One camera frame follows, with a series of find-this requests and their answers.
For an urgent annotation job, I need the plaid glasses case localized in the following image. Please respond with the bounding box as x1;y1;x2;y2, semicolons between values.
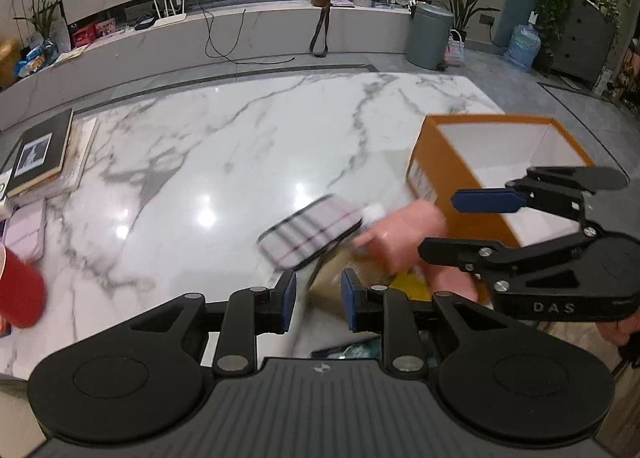
257;194;363;271

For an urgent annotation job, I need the person right hand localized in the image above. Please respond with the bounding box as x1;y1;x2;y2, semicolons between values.
597;316;640;346

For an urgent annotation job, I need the yellow package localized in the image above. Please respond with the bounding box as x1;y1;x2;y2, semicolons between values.
390;267;432;301

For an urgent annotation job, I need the orange cardboard box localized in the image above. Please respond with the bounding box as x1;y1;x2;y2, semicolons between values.
407;114;593;247

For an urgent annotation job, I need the pastel woven handbag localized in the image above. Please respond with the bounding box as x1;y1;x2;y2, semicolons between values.
444;28;465;66

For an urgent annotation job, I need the blue water jug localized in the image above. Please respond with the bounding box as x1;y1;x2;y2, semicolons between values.
503;11;541;72

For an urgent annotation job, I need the grey pedal trash bin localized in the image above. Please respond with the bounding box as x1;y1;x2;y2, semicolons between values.
406;2;454;70

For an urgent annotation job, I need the green potted plant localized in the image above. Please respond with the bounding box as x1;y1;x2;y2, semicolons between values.
429;0;509;44

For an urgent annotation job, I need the red paper cup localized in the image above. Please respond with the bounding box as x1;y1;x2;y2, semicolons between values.
0;245;47;328

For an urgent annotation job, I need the pink small case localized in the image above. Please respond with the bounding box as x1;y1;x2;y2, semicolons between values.
3;200;46;263

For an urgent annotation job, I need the black cover book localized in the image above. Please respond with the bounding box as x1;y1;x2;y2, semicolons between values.
6;108;74;197

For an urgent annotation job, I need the white wifi router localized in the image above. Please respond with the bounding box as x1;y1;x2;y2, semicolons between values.
153;0;186;27

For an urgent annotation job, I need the brown camera bag with strap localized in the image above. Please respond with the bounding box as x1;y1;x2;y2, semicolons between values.
309;0;331;59

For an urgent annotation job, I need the black power cable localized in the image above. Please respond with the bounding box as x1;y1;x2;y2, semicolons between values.
199;2;296;64

